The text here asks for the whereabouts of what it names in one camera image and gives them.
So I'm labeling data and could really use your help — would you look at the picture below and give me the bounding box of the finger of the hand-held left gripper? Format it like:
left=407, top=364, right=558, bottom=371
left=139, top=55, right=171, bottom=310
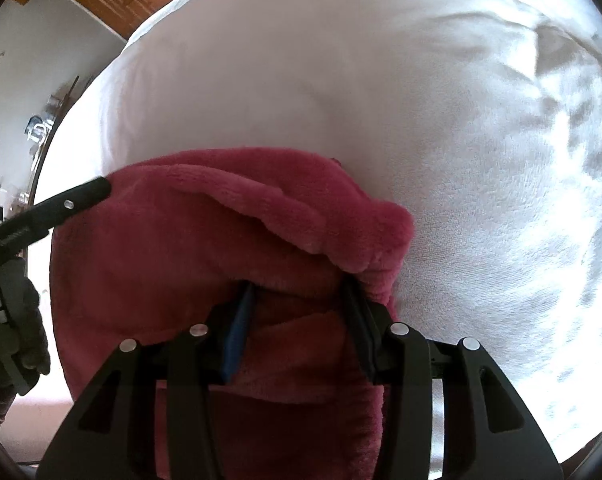
left=28, top=176, right=113, bottom=228

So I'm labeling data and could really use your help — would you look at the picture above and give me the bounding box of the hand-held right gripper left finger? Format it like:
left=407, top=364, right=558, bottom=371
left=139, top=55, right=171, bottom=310
left=36, top=282, right=256, bottom=480

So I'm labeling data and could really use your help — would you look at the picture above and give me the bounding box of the white bed blanket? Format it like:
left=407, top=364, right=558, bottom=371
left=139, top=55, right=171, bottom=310
left=33, top=0, right=602, bottom=476

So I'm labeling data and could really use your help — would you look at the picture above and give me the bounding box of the crimson fleece blanket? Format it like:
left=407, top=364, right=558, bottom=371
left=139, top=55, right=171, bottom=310
left=50, top=146, right=416, bottom=480

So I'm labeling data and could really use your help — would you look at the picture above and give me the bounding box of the glass kettle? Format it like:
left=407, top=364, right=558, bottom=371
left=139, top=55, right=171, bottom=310
left=27, top=114, right=50, bottom=145

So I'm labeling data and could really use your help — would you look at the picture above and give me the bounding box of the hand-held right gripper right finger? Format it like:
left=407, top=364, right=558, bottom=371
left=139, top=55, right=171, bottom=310
left=341, top=280, right=564, bottom=480

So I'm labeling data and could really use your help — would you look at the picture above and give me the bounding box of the person's left hand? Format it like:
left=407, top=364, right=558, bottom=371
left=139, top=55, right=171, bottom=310
left=0, top=259, right=52, bottom=397

